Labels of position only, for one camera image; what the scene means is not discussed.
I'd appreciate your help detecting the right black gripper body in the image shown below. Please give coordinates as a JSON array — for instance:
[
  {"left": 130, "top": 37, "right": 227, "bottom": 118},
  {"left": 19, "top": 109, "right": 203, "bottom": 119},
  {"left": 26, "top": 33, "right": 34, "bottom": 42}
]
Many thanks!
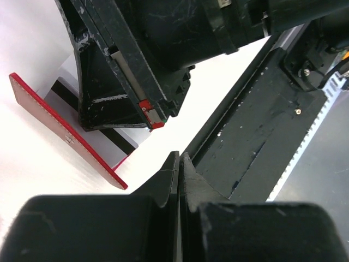
[{"left": 56, "top": 1, "right": 270, "bottom": 129}]

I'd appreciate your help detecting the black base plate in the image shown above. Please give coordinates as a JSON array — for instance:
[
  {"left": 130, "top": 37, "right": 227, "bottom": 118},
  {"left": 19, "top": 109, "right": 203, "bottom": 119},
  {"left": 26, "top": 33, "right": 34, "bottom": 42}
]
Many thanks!
[{"left": 186, "top": 38, "right": 326, "bottom": 203}]

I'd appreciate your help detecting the silver magnetic stripe card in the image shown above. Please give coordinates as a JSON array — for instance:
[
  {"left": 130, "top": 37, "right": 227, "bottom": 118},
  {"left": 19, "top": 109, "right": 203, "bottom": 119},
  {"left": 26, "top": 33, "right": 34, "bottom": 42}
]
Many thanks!
[{"left": 44, "top": 77, "right": 139, "bottom": 161}]

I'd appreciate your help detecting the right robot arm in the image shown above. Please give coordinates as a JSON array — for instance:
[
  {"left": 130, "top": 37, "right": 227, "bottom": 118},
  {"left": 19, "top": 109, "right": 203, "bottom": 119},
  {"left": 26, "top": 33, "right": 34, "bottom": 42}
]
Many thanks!
[{"left": 56, "top": 1, "right": 348, "bottom": 131}]

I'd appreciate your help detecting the red leather card holder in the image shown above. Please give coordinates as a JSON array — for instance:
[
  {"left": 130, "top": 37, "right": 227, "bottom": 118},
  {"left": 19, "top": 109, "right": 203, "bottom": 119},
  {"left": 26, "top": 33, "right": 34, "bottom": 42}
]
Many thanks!
[{"left": 9, "top": 73, "right": 128, "bottom": 190}]

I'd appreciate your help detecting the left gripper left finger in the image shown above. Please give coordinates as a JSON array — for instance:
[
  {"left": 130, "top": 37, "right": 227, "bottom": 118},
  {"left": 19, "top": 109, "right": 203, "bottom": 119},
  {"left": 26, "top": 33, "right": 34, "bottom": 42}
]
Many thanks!
[{"left": 1, "top": 151, "right": 179, "bottom": 261}]

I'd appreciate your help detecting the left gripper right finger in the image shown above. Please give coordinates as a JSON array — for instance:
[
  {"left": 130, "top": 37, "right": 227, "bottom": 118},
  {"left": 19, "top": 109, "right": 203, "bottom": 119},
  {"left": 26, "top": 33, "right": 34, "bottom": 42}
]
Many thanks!
[{"left": 179, "top": 153, "right": 348, "bottom": 261}]

